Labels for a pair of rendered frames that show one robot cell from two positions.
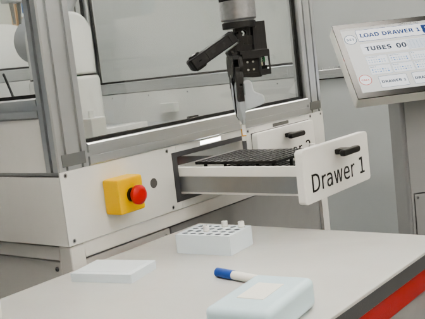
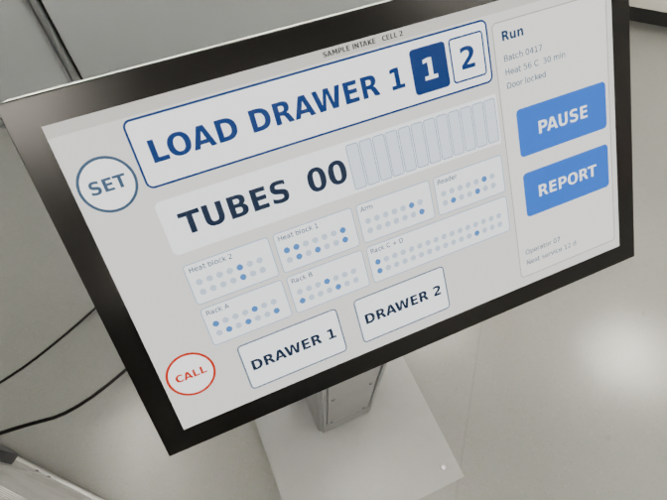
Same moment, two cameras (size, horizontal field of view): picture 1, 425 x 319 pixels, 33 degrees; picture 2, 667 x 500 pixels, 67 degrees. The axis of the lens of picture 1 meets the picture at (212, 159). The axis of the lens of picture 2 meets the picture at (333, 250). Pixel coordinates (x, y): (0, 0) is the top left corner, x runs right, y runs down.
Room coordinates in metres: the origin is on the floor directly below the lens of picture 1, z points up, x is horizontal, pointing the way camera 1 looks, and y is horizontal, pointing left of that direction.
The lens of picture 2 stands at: (2.14, -0.58, 1.44)
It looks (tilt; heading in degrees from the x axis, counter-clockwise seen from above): 60 degrees down; 342
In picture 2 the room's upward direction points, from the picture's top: 2 degrees clockwise
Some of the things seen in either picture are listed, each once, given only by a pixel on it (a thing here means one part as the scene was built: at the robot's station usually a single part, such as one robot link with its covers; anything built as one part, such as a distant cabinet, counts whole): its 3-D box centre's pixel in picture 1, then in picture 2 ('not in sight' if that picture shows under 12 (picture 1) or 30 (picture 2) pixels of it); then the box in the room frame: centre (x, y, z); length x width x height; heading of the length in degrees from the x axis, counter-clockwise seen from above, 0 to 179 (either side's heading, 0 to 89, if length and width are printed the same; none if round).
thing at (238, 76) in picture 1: (238, 80); not in sight; (1.52, -0.07, 1.08); 0.05 x 0.02 x 0.09; 7
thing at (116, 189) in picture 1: (124, 193); not in sight; (1.47, 0.18, 0.88); 0.07 x 0.05 x 0.07; 142
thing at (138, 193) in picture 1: (136, 194); not in sight; (1.44, 0.16, 0.88); 0.04 x 0.03 x 0.04; 142
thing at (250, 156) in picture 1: (257, 168); not in sight; (1.66, -0.10, 0.87); 0.22 x 0.18 x 0.06; 52
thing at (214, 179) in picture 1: (254, 170); not in sight; (1.66, -0.09, 0.86); 0.40 x 0.26 x 0.06; 52
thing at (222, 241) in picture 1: (214, 239); not in sight; (1.39, 0.01, 0.78); 0.12 x 0.08 x 0.04; 57
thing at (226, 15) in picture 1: (237, 12); not in sight; (1.55, -0.09, 1.22); 0.08 x 0.08 x 0.05
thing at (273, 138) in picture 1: (285, 146); not in sight; (1.98, -0.20, 0.87); 0.29 x 0.02 x 0.11; 142
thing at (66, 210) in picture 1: (91, 165); not in sight; (2.07, 0.35, 0.87); 1.02 x 0.95 x 0.14; 142
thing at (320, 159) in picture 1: (334, 166); not in sight; (1.53, -0.26, 0.87); 0.29 x 0.02 x 0.11; 142
